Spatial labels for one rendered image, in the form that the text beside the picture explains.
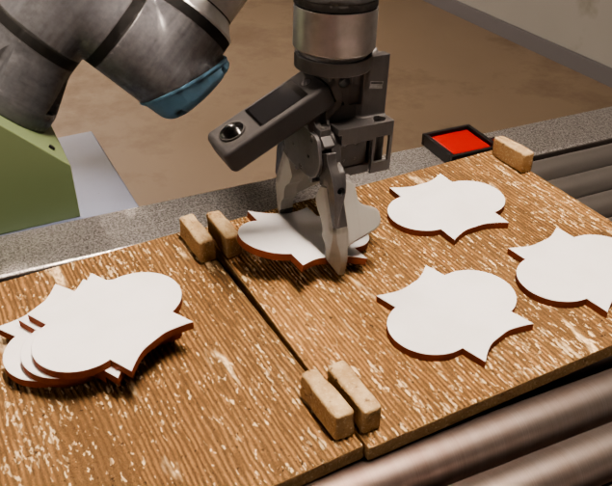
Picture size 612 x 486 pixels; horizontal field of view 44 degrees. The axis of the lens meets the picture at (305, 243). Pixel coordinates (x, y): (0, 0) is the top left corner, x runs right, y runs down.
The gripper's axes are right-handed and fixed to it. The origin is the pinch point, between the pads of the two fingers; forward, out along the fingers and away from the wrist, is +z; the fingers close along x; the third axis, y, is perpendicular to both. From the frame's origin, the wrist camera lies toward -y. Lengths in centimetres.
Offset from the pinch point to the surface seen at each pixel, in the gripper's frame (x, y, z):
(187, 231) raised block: 6.4, -10.5, -0.5
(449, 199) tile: 0.6, 19.0, -0.5
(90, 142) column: 50, -10, 8
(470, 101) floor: 191, 190, 83
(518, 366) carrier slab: -23.8, 8.0, 1.2
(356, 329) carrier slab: -13.0, -1.7, 1.5
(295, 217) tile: 4.0, 0.9, -0.8
